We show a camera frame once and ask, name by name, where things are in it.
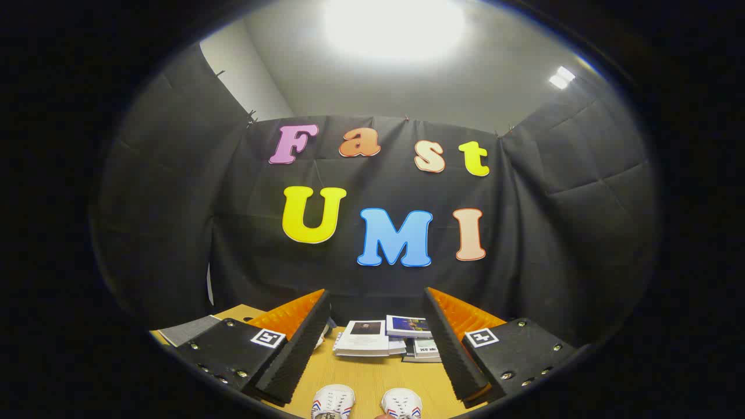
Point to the white plush toy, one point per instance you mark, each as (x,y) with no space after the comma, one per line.
(322,337)

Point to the small rectangular ceiling light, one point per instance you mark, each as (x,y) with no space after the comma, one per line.
(561,77)

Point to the white book with portrait cover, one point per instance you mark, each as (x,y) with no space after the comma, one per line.
(364,336)

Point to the grey fabric storage box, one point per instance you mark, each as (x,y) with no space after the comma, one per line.
(186,330)

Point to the book with blue picture cover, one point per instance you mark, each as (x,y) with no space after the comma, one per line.
(408,325)

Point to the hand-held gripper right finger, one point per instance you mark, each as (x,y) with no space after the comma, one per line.
(457,355)

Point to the plain white book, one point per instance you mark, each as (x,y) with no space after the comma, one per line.
(366,352)

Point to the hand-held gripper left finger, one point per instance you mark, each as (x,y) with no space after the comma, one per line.
(294,355)

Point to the dark grey book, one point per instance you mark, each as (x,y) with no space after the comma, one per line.
(419,359)

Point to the white striped canvas shoe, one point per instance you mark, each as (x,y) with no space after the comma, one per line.
(403,402)
(333,401)

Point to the large round ceiling light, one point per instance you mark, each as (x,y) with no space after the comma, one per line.
(393,26)

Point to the book with pale green cover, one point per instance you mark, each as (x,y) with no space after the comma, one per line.
(426,348)

